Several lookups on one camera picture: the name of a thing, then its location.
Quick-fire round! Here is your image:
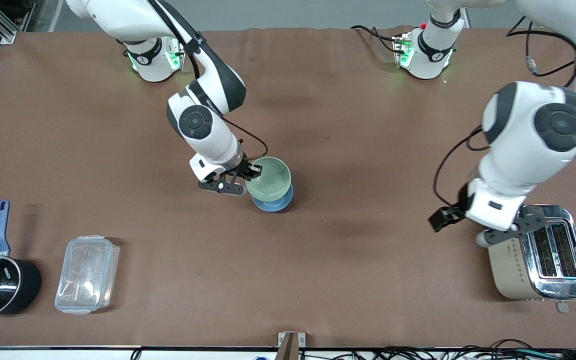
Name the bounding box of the green bowl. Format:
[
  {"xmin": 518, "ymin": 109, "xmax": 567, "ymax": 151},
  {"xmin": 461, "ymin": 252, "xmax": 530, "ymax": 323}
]
[{"xmin": 244, "ymin": 156, "xmax": 293, "ymax": 203}]

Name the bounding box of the blue bowl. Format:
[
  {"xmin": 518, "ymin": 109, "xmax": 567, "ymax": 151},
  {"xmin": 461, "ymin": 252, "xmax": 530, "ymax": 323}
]
[{"xmin": 251, "ymin": 182, "xmax": 295, "ymax": 213}]

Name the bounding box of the beige chrome toaster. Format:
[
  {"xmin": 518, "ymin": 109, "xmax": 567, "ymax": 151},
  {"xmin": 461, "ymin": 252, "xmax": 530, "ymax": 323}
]
[{"xmin": 487, "ymin": 203, "xmax": 576, "ymax": 314}]

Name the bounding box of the brown table cover cloth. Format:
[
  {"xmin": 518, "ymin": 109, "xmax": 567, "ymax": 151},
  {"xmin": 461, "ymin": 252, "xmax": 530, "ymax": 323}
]
[{"xmin": 0, "ymin": 26, "xmax": 576, "ymax": 349}]

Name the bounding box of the green lit base connector plate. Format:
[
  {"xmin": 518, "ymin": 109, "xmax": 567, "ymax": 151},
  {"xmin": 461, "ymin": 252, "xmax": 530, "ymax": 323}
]
[
  {"xmin": 166, "ymin": 37, "xmax": 187, "ymax": 72},
  {"xmin": 392, "ymin": 32, "xmax": 415, "ymax": 70}
]

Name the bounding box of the clear plastic food container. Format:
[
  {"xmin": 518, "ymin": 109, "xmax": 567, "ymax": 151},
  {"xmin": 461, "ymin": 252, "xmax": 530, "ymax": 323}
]
[{"xmin": 54, "ymin": 235, "xmax": 121, "ymax": 315}]

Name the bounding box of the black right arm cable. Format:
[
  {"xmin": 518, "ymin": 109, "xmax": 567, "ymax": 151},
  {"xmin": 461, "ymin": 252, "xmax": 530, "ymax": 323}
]
[{"xmin": 147, "ymin": 0, "xmax": 270, "ymax": 162}]

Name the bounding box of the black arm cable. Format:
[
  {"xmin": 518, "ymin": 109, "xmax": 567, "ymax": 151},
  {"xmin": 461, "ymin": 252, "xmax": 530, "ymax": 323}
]
[
  {"xmin": 147, "ymin": 0, "xmax": 270, "ymax": 162},
  {"xmin": 432, "ymin": 14, "xmax": 576, "ymax": 210}
]

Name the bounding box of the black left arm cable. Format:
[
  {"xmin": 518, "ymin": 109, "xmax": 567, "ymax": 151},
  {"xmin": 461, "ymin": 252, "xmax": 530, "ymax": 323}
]
[{"xmin": 432, "ymin": 14, "xmax": 576, "ymax": 210}]

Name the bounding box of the black floor cable bundle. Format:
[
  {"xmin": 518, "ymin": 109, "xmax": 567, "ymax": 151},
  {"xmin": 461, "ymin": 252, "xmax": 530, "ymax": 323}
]
[{"xmin": 368, "ymin": 338, "xmax": 576, "ymax": 360}]

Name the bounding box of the metal mounting bracket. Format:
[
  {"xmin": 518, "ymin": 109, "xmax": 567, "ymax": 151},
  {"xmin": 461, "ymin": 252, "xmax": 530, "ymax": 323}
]
[{"xmin": 277, "ymin": 331, "xmax": 307, "ymax": 360}]

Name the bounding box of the black base cable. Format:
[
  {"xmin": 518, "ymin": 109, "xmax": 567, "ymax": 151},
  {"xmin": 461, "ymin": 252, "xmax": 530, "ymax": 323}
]
[{"xmin": 350, "ymin": 24, "xmax": 403, "ymax": 55}]

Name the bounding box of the black saucepan blue handle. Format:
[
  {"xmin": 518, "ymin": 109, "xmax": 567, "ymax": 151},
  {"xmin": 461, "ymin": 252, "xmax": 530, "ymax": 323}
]
[{"xmin": 0, "ymin": 199, "xmax": 43, "ymax": 319}]

